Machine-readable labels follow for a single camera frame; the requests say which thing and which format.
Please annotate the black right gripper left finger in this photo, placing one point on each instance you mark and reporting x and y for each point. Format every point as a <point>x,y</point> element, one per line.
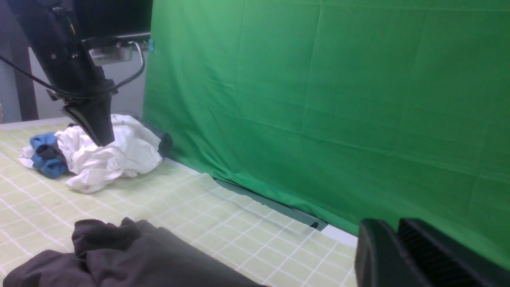
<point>381,259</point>

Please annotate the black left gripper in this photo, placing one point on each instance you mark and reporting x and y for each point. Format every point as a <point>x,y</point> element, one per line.
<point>80,84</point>

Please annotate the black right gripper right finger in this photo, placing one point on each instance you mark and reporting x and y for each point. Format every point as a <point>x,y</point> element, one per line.
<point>445,262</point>

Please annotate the dark gray long-sleeve top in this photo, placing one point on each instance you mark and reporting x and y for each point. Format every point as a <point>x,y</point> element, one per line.
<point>133,254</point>

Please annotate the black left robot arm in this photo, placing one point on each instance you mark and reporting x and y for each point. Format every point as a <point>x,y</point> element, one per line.
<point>96,23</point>

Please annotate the crumpled white shirt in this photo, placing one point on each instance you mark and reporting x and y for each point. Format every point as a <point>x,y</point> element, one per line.
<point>134,152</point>

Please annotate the blue garment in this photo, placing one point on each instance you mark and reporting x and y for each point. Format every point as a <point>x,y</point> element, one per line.
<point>47,157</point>

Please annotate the dark gray garment in pile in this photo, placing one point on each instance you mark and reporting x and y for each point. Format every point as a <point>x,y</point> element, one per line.
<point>166,141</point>

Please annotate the light green checkered table cloth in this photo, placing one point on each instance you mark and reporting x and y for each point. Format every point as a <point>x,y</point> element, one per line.
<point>37,214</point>

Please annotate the dark green backdrop base bar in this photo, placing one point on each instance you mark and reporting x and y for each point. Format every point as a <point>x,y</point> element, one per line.
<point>291,212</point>

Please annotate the green backdrop cloth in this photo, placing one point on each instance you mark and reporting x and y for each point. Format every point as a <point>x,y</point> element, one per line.
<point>346,109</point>

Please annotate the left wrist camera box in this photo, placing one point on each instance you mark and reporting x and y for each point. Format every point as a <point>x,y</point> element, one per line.
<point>116,53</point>

